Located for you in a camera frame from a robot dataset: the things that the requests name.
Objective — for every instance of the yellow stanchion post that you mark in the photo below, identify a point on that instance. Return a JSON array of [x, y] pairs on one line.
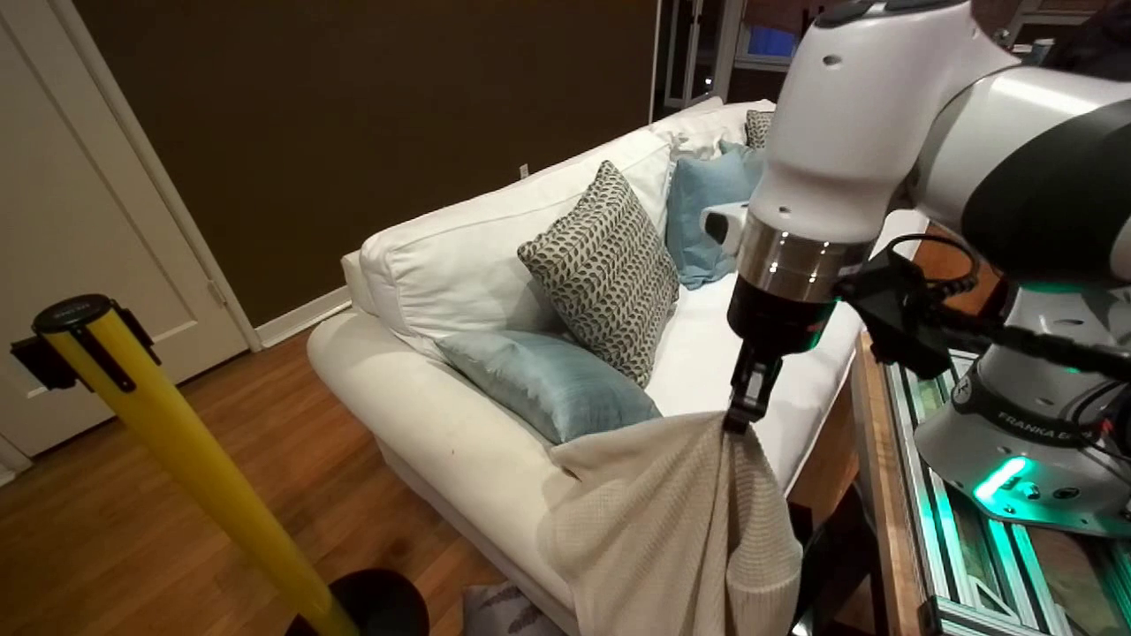
[[177, 435]]

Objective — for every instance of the leaf patterned grey pillow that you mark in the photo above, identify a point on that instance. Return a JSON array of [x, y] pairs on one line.
[[607, 266]]

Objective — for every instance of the blue lit screen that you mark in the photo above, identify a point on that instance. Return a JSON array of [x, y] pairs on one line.
[[776, 44]]

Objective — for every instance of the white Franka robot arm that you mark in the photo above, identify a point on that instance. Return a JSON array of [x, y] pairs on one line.
[[884, 109]]

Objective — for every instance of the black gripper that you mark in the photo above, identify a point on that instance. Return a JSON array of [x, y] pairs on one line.
[[781, 318]]

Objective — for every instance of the pale patterned pillow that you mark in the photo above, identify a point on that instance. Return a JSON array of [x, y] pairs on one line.
[[719, 129]]

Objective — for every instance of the aluminium frame robot table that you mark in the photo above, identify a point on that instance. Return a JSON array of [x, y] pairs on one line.
[[1001, 577]]

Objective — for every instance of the grey fabric item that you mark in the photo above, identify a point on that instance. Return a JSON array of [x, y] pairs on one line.
[[507, 612]]

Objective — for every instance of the white couch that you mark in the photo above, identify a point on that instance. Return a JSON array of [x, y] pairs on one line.
[[462, 266]]

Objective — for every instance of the beige brown cloth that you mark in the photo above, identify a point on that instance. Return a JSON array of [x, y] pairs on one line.
[[673, 531]]

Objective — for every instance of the white door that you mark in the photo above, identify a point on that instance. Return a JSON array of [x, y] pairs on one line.
[[83, 233]]

